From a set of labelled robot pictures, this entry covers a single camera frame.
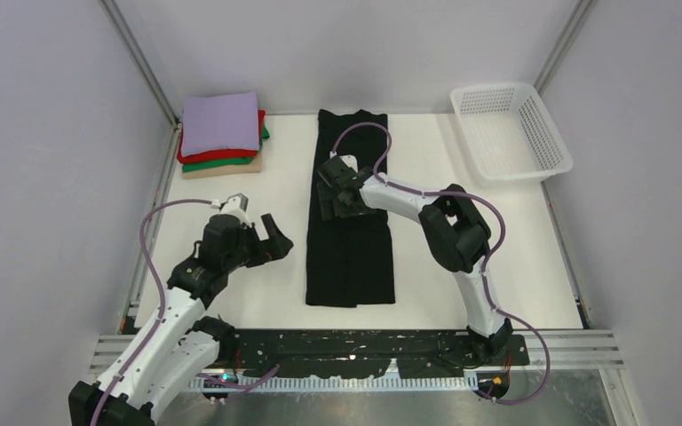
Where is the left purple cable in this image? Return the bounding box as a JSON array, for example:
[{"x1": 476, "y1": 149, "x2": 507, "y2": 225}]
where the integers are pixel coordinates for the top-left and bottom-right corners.
[{"x1": 88, "y1": 198, "x2": 281, "y2": 426}]

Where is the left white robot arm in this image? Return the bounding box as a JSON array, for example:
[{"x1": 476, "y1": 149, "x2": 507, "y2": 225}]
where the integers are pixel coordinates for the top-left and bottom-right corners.
[{"x1": 68, "y1": 213, "x2": 293, "y2": 425}]

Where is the white slotted cable duct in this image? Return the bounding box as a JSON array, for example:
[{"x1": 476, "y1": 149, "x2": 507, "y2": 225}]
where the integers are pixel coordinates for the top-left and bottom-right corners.
[{"x1": 178, "y1": 372, "x2": 479, "y2": 393}]

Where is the folded red t shirt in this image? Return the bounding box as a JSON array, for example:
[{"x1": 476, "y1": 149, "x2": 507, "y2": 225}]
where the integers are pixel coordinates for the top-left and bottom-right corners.
[{"x1": 177, "y1": 109, "x2": 269, "y2": 165}]

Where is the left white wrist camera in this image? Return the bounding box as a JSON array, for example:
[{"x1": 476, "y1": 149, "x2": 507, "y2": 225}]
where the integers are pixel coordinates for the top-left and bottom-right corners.
[{"x1": 210, "y1": 193, "x2": 254, "y2": 227}]

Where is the white plastic basket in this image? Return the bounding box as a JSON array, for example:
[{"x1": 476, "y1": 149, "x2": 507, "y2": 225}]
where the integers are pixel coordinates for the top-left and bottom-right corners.
[{"x1": 450, "y1": 82, "x2": 574, "y2": 187}]

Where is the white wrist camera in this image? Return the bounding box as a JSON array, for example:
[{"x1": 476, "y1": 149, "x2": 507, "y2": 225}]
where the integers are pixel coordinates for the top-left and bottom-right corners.
[
  {"x1": 210, "y1": 193, "x2": 254, "y2": 227},
  {"x1": 330, "y1": 153, "x2": 359, "y2": 172}
]

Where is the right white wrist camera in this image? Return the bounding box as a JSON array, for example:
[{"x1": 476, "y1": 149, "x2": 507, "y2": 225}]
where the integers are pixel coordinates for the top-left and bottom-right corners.
[{"x1": 330, "y1": 153, "x2": 359, "y2": 172}]

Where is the folded lavender t shirt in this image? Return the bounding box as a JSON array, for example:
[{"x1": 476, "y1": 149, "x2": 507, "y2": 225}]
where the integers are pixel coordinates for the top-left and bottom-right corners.
[{"x1": 181, "y1": 91, "x2": 261, "y2": 156}]

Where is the folded beige t shirt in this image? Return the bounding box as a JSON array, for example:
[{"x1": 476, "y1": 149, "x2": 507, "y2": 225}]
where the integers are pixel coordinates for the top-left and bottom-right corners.
[{"x1": 181, "y1": 154, "x2": 263, "y2": 179}]

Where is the folded green t shirt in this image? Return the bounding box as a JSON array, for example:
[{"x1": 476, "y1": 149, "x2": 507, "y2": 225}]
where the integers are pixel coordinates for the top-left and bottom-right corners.
[{"x1": 181, "y1": 124, "x2": 272, "y2": 174}]

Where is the black t shirt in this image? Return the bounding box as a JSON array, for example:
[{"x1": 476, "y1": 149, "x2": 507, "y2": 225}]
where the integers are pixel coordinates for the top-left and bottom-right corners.
[{"x1": 305, "y1": 109, "x2": 395, "y2": 308}]

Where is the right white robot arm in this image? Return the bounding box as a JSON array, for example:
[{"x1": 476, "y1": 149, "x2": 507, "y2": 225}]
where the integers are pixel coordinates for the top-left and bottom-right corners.
[{"x1": 318, "y1": 155, "x2": 513, "y2": 361}]

